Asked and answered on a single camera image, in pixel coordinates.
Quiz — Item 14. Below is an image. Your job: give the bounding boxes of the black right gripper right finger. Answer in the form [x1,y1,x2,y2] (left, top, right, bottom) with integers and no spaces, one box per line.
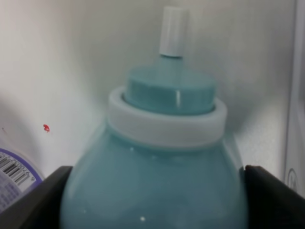
[239,165,305,229]

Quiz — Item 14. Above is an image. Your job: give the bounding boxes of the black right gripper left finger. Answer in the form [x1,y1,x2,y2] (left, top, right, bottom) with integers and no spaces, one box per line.
[0,166,72,229]

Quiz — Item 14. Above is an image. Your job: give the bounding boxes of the teal bottle-shaped pencil sharpener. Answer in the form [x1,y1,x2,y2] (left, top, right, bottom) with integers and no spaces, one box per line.
[60,6,248,229]

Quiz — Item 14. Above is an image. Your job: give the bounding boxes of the purple lidded round jar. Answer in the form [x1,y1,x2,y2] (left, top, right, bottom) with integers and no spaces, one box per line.
[0,148,44,212]

